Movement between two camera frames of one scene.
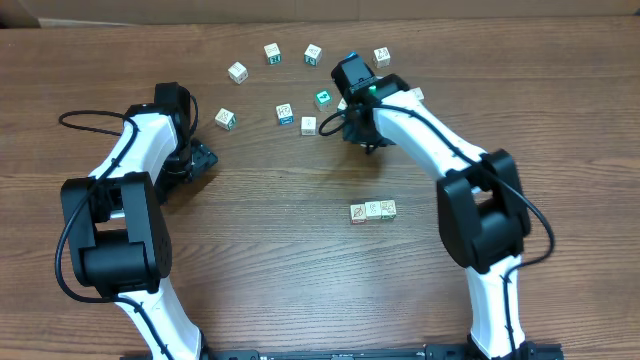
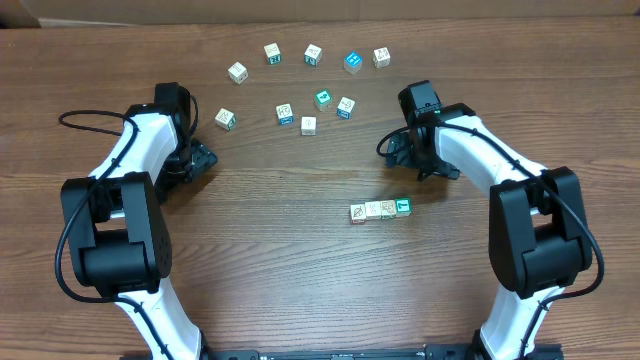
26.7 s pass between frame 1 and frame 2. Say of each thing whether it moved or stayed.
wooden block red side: stayed
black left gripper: stayed
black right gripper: moved
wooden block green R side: stayed
